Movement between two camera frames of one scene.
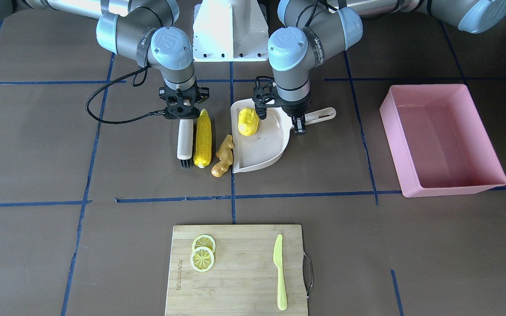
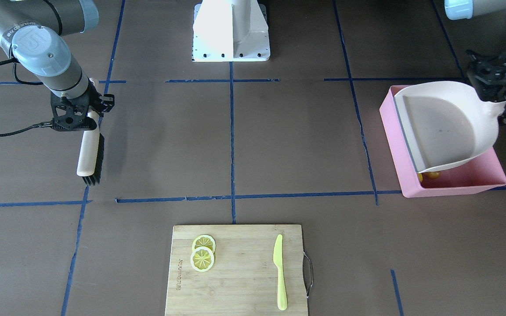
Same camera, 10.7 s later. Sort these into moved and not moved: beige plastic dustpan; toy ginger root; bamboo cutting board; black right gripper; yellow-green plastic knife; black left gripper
Moved: toy ginger root; black right gripper; beige plastic dustpan; black left gripper
Not moved: bamboo cutting board; yellow-green plastic knife
